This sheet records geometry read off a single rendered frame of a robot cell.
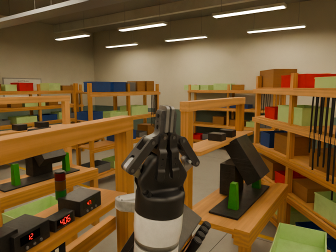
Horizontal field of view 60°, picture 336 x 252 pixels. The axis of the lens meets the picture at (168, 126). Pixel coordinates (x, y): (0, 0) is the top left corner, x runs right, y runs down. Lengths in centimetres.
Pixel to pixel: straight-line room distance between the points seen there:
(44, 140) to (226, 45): 953
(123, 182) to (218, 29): 922
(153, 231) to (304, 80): 361
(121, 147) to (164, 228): 147
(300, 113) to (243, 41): 667
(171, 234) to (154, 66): 1163
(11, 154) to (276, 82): 397
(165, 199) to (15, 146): 88
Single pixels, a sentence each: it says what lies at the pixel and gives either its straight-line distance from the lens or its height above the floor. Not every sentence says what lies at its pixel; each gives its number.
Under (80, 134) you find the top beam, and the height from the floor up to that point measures 190.
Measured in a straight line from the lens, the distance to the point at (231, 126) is 979.
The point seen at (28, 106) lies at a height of 158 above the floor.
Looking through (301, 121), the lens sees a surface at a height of 170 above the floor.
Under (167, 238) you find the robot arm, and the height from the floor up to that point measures 191.
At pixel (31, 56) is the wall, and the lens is 1261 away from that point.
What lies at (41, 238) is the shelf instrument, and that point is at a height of 156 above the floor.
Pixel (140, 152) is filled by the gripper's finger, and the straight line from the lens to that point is 40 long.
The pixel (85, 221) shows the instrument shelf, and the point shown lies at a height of 153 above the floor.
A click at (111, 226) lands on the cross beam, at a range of 203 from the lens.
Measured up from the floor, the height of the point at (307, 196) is 81.
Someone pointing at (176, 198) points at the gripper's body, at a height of 197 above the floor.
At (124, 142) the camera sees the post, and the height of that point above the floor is 178.
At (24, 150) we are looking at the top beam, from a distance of 126.
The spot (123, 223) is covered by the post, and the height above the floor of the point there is 123.
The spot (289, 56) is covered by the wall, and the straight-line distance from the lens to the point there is 987.
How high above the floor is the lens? 213
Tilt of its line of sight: 8 degrees down
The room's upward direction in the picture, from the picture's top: straight up
